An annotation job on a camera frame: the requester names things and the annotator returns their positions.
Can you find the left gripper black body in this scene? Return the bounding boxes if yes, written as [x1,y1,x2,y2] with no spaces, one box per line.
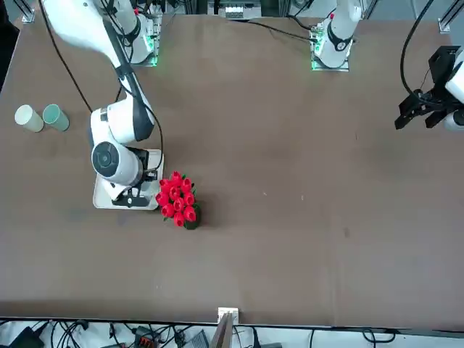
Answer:
[428,46,461,96]

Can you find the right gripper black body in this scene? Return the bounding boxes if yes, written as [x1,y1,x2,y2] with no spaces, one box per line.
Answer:
[134,147,161,184]

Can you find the small green cup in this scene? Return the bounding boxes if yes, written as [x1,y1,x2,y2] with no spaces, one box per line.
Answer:
[42,104,70,132]

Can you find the small white cup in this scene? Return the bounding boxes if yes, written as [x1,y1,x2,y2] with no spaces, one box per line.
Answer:
[14,104,45,133]

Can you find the white printed tray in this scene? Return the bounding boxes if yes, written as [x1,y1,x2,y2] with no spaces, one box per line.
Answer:
[92,148,166,210]

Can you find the red artificial tulips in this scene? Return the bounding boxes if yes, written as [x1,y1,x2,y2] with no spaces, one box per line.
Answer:
[154,170,199,228]

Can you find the black cylindrical vase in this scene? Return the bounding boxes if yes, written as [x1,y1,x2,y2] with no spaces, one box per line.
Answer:
[183,202,202,231]

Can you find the orange black connector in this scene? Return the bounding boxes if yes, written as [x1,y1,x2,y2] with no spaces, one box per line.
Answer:
[133,325,161,348]

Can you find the ribbed dark power adapter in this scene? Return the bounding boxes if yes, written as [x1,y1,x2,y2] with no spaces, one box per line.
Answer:
[188,328,210,348]

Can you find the white power strip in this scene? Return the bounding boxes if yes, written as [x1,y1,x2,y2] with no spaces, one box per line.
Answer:
[223,4,244,20]

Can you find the black box device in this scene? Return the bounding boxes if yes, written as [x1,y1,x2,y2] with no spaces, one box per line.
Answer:
[7,325,45,348]

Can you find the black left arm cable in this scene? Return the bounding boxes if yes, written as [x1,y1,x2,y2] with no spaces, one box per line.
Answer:
[399,0,436,96]

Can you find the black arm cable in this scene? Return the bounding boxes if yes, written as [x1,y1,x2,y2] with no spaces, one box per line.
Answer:
[38,0,165,175]
[399,0,436,96]

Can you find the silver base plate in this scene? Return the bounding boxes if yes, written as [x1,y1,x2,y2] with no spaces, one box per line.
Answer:
[129,54,160,69]
[310,57,351,73]

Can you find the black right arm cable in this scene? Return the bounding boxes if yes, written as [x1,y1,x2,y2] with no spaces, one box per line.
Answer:
[38,0,165,175]

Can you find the aluminium frame post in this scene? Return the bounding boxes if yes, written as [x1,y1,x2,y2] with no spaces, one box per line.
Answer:
[211,307,241,348]

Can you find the thin black table cable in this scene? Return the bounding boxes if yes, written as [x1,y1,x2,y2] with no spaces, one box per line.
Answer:
[226,17,316,43]

